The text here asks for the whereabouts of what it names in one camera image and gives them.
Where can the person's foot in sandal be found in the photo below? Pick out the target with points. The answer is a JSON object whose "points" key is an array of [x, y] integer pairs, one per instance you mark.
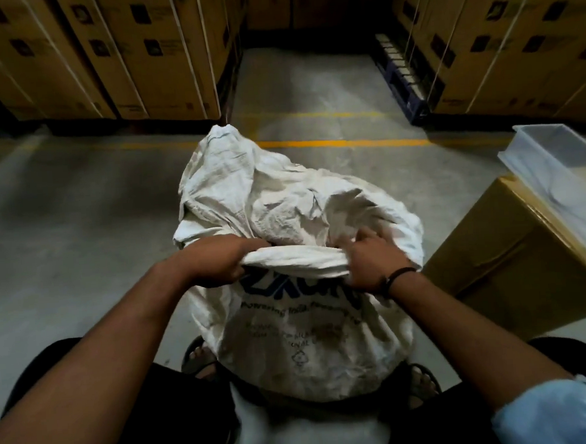
{"points": [[423, 385], [201, 358]]}

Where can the person's left leg black trousers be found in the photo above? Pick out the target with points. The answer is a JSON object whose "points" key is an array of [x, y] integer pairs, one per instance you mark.
{"points": [[151, 416]]}

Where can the person's right forearm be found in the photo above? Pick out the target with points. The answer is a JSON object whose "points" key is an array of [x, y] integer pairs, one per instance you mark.
{"points": [[473, 337]]}

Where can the person's left forearm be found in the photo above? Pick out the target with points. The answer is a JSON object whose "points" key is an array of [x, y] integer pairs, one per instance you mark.
{"points": [[84, 371]]}

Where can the person's left foot in sandal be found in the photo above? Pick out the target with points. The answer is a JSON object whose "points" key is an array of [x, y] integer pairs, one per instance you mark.
{"points": [[201, 358]]}

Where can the black wristband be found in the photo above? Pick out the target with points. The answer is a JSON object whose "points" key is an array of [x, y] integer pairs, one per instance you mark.
{"points": [[398, 275]]}

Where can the white woven sack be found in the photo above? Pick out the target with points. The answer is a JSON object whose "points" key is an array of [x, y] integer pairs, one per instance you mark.
{"points": [[282, 200]]}

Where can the person's right thumb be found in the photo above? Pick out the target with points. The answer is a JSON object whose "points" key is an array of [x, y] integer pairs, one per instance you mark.
{"points": [[368, 235]]}

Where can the person's left thumb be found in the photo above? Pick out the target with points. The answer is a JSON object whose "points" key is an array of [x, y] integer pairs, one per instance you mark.
{"points": [[254, 243]]}

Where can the brown cardboard box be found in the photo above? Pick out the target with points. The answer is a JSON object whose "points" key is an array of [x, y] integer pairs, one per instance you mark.
{"points": [[514, 275]]}

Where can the person's left hand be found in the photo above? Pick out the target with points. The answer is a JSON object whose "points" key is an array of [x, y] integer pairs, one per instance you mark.
{"points": [[211, 259]]}

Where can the person's right foot in sandal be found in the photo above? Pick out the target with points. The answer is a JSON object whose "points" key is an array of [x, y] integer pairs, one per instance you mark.
{"points": [[423, 385]]}

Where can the person's right leg black trousers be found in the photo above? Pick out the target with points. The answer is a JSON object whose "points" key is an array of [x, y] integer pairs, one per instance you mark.
{"points": [[444, 423]]}

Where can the clear plastic container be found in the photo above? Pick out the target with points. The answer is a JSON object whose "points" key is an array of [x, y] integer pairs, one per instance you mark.
{"points": [[562, 178]]}

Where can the blue plastic pallet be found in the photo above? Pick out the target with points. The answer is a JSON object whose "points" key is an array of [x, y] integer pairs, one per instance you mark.
{"points": [[403, 79]]}

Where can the person's right hand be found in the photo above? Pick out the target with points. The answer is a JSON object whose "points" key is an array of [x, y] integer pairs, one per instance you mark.
{"points": [[375, 264]]}

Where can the person's leg black trousers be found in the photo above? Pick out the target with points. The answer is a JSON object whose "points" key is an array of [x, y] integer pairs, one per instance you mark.
{"points": [[151, 416], [444, 423]]}

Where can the light blue shirt sleeve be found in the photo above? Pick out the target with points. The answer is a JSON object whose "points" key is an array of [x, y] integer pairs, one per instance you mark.
{"points": [[562, 416]]}

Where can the row of large cardboard boxes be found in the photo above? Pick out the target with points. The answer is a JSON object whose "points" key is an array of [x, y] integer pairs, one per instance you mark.
{"points": [[94, 48], [309, 3], [509, 37]]}

